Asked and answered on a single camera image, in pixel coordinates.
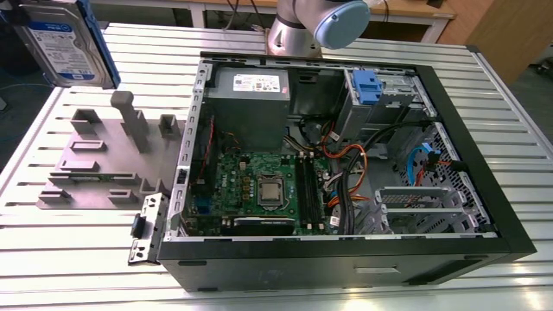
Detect black graphics card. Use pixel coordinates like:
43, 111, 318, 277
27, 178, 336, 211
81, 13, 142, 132
219, 215, 297, 236

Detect thick black cable bundle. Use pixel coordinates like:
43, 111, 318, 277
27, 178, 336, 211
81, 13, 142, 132
335, 119, 435, 235

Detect wooden cabinet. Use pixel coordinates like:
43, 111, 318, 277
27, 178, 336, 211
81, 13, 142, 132
435, 0, 553, 86

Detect silver CPU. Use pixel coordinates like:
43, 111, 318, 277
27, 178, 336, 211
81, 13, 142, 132
257, 181, 283, 203

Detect red yellow disk power wire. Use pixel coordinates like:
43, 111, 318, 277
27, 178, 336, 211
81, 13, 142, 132
431, 158, 467, 174

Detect metal disk bay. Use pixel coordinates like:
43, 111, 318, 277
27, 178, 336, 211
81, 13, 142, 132
372, 186, 488, 234

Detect wooden desk white frame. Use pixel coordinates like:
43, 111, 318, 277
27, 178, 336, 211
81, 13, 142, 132
171, 0, 458, 45

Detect orange power wire bundle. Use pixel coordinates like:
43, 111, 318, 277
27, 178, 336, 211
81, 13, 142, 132
320, 142, 371, 208

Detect hard disk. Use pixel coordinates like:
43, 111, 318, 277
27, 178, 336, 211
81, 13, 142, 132
10, 0, 121, 90

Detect grey power supply unit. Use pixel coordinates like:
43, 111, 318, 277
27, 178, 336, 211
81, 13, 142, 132
202, 66, 291, 153

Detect grey parts rack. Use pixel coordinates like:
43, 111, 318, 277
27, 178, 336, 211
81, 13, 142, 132
35, 90, 190, 211

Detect metal expansion slot retainer bracket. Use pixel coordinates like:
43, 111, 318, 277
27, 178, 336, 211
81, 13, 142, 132
126, 191, 170, 267

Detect black RAM slots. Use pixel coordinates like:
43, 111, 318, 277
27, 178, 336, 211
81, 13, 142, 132
294, 150, 327, 231

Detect black open PC case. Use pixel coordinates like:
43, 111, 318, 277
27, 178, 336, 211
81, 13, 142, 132
155, 50, 538, 292

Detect blue SATA wire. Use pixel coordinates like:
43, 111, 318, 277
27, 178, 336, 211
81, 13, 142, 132
404, 142, 440, 188

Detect metal drive cage blue latch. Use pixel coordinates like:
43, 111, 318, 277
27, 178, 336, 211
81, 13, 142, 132
335, 67, 432, 140

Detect green motherboard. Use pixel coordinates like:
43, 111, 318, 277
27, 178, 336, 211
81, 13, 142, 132
181, 150, 346, 237

